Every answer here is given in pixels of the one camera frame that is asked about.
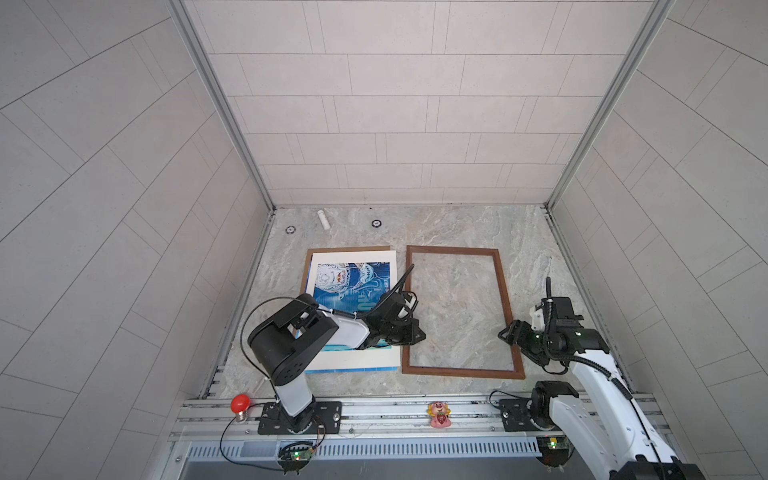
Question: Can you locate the circuit board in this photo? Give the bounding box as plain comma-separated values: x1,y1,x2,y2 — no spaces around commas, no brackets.
277,441,315,472
537,436,573,468

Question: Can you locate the blue poster with white mat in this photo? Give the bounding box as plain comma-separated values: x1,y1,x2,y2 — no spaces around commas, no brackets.
305,249,401,374

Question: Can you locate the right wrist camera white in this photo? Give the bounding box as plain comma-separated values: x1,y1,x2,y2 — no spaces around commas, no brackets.
530,302,550,332

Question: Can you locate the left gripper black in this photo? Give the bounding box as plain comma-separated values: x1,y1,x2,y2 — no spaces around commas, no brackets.
377,320,428,347

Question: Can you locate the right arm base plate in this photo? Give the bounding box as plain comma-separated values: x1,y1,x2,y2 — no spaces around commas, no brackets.
498,398,539,432

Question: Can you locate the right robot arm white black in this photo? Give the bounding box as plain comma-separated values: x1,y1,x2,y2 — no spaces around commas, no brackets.
497,294,704,479

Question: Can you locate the right circuit board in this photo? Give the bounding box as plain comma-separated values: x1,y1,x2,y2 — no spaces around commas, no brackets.
537,436,573,468

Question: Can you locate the brown wooden picture frame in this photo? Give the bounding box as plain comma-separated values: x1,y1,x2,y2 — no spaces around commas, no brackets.
401,245,526,380

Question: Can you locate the left circuit board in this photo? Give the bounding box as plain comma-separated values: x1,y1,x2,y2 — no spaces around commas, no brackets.
277,441,315,472

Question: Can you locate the red emergency stop button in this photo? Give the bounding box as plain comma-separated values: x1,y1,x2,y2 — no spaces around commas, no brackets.
230,394,251,423

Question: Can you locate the transparent acrylic sheet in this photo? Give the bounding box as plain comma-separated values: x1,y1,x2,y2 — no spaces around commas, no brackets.
406,253,513,370

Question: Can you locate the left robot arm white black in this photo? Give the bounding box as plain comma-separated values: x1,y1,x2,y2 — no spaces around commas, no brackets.
247,287,426,433

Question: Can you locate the pink toy figurine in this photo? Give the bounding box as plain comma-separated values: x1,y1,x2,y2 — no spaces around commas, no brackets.
427,401,452,429

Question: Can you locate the brown backing board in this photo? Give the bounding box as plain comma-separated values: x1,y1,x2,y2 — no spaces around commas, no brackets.
300,246,392,293

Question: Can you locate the white cylinder tube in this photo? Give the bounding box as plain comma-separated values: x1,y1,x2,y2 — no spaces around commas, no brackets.
317,210,331,230

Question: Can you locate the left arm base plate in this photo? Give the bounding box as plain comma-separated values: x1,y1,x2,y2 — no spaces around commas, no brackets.
257,401,342,435

